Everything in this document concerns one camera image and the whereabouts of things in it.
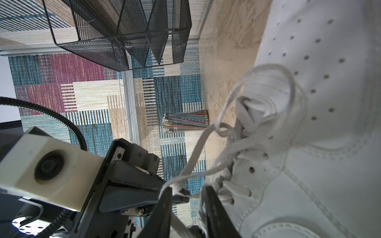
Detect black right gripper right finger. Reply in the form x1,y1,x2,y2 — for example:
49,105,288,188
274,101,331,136
201,186,241,238

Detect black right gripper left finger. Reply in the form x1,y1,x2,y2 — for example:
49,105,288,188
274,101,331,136
138,187,173,238

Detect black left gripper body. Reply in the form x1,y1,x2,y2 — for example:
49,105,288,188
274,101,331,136
64,139,190,238

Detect white leather sneaker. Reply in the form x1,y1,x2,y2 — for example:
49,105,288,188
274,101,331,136
164,1,381,238

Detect cup of coloured pencils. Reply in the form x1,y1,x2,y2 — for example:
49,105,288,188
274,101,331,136
162,110,210,134

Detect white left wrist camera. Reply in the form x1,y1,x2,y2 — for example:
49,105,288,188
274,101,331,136
1,131,104,212

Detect thin black left cable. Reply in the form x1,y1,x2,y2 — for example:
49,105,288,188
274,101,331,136
0,96,88,152

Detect black wire mesh shelf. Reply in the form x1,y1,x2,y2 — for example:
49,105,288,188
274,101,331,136
53,1,192,71

